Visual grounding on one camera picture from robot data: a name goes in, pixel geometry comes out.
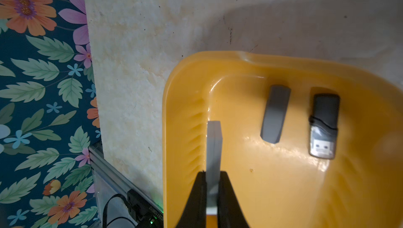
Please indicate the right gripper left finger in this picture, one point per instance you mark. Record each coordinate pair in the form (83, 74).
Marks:
(194, 214)

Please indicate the dark grey usb drive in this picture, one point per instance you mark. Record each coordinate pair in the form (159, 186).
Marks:
(274, 114)

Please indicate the black capless usb drive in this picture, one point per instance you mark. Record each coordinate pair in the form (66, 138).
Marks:
(324, 126)

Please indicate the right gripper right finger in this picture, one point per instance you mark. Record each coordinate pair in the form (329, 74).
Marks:
(229, 211)

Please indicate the white usb flash drive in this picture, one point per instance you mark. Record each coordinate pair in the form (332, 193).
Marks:
(213, 161)

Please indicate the yellow plastic storage tray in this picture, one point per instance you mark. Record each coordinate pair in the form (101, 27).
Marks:
(281, 185)

